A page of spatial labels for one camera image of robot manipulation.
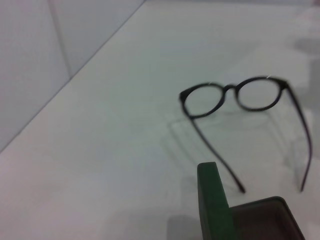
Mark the black glasses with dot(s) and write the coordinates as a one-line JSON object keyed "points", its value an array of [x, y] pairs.
{"points": [[231, 88]]}

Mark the green glasses case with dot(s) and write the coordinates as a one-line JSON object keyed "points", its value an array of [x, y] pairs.
{"points": [[211, 200]]}

